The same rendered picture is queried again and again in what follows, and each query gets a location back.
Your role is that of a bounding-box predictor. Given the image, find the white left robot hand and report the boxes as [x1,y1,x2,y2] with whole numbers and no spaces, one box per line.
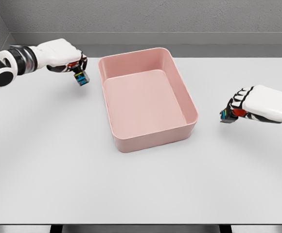
[43,38,88,73]

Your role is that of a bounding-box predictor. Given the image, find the pink plastic basket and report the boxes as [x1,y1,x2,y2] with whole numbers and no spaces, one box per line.
[97,47,200,153]

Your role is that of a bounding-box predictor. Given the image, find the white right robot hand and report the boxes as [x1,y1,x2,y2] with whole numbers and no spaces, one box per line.
[226,84,282,124]

